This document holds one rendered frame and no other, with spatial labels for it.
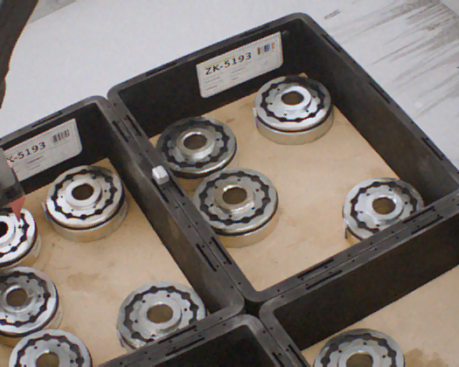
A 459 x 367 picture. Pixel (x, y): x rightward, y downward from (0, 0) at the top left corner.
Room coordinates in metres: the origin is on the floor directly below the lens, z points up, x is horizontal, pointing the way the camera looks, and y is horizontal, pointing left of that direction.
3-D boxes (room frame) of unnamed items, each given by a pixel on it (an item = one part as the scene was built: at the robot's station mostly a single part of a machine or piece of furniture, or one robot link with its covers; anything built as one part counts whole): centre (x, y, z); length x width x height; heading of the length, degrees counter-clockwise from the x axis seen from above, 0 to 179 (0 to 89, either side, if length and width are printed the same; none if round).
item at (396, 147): (0.90, -0.07, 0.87); 0.40 x 0.30 x 0.11; 22
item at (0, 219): (0.88, 0.30, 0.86); 0.05 x 0.05 x 0.01
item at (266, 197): (0.88, 0.00, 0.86); 0.10 x 0.10 x 0.01
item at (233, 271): (0.90, -0.07, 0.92); 0.40 x 0.30 x 0.02; 22
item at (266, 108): (1.04, -0.10, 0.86); 0.10 x 0.10 x 0.01
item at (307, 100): (1.04, -0.10, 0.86); 0.05 x 0.05 x 0.01
